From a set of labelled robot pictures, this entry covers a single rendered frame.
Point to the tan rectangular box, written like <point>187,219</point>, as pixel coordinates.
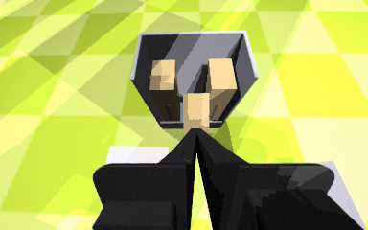
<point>196,111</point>
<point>221,85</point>

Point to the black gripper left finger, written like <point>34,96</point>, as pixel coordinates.
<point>172,179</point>

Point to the brown cardboard box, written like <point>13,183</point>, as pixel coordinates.
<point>164,89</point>

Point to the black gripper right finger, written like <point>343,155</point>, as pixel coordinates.
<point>226,179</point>

